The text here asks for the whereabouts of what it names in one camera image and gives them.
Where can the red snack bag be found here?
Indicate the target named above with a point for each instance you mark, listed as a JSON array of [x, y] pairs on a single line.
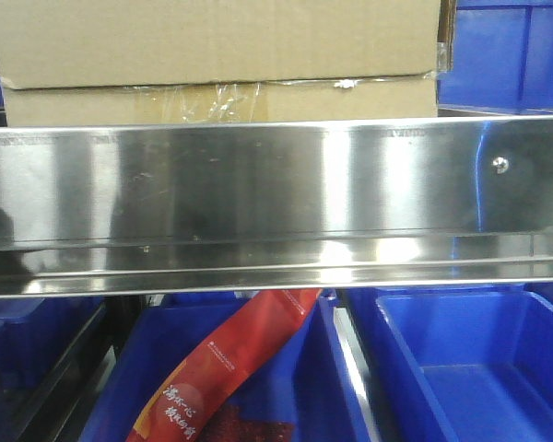
[[194, 390]]

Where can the blue bin left lower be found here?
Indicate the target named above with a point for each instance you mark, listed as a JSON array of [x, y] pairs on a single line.
[[47, 348]]

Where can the blue bin centre lower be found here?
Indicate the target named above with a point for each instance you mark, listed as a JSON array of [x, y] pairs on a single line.
[[306, 384]]

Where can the blue bin upper right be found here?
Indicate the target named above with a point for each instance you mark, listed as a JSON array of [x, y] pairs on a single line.
[[502, 56]]

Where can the stainless steel shelf rail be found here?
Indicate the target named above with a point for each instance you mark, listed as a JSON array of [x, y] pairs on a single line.
[[135, 210]]

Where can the brown cardboard carton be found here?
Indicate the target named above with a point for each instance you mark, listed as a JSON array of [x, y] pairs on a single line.
[[80, 63]]

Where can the blue bin right lower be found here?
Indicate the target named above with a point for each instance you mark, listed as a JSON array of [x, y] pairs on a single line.
[[460, 363]]

